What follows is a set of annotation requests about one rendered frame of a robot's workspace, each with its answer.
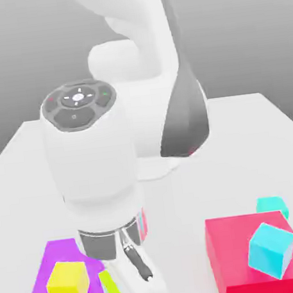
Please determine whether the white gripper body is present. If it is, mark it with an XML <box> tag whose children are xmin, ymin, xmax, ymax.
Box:
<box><xmin>101</xmin><ymin>249</ymin><xmax>171</xmax><ymax>293</ymax></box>

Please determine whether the small yellow cube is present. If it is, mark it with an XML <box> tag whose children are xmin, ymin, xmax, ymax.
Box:
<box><xmin>43</xmin><ymin>257</ymin><xmax>92</xmax><ymax>293</ymax></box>

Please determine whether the small cyan cube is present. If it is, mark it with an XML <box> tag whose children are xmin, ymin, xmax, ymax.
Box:
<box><xmin>242</xmin><ymin>218</ymin><xmax>293</xmax><ymax>284</ymax></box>

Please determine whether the small lime green cube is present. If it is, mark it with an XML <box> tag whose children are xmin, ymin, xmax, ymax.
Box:
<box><xmin>97</xmin><ymin>267</ymin><xmax>131</xmax><ymax>293</ymax></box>

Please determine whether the large red box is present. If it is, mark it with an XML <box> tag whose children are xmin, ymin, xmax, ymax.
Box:
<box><xmin>203</xmin><ymin>207</ymin><xmax>293</xmax><ymax>293</ymax></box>

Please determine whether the small turquoise cube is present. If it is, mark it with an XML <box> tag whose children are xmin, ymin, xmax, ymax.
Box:
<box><xmin>254</xmin><ymin>194</ymin><xmax>291</xmax><ymax>224</ymax></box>

